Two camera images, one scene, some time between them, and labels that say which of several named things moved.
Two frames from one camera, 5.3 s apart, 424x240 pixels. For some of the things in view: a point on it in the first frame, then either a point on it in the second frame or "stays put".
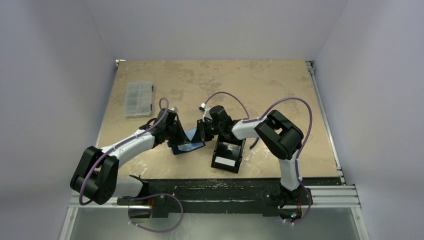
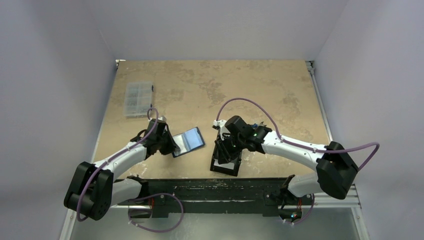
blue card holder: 180,148 stays put
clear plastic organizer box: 138,99 stays put
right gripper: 202,129 → 226,149
